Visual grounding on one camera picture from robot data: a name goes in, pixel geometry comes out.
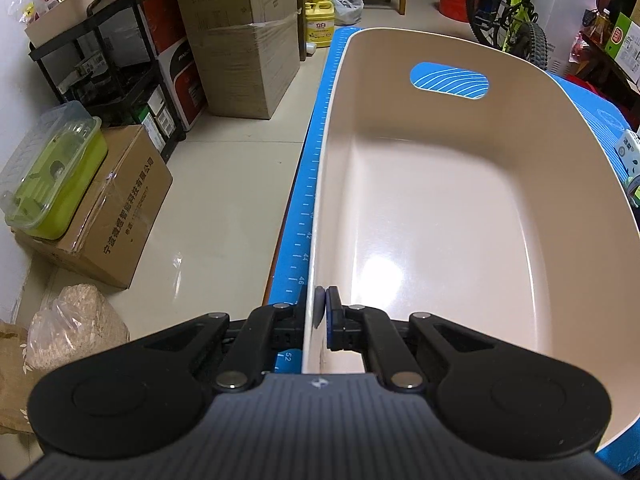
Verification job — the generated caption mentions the green clear-lid plastic container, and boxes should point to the green clear-lid plastic container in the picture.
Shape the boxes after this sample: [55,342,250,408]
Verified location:
[1,101,108,240]

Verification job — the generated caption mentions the large stacked cardboard boxes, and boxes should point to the large stacked cardboard boxes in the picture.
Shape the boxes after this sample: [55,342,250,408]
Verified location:
[177,0,299,119]

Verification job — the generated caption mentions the blue silicone table mat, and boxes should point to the blue silicone table mat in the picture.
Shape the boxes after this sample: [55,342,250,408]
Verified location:
[267,26,640,476]

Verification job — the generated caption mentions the red white appliance box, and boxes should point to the red white appliance box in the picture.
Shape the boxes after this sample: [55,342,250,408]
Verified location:
[142,0,207,131]

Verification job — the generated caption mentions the green black bicycle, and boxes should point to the green black bicycle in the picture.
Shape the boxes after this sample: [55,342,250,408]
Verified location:
[465,0,549,70]

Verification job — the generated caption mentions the beige plastic storage bin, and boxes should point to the beige plastic storage bin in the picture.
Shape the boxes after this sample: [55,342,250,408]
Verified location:
[309,28,639,458]

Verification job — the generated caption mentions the tissue box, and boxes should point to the tissue box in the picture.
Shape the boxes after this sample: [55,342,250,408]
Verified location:
[615,129,640,186]

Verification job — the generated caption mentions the brown cardboard box on floor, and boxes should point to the brown cardboard box on floor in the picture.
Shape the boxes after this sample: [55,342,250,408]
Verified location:
[14,125,172,289]

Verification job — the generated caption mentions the white plastic bag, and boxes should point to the white plastic bag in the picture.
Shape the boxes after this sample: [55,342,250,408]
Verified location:
[332,0,364,26]

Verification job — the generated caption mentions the bag of wood shavings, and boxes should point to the bag of wood shavings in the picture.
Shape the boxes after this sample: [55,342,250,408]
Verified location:
[25,284,130,372]

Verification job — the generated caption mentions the black metal shelf rack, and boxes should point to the black metal shelf rack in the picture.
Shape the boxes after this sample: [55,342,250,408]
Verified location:
[29,0,186,160]

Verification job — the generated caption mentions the brown paper bag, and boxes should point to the brown paper bag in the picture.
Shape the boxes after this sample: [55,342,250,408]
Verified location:
[0,322,38,434]

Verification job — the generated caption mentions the yellow detergent jug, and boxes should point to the yellow detergent jug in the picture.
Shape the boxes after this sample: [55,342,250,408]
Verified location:
[305,0,335,48]

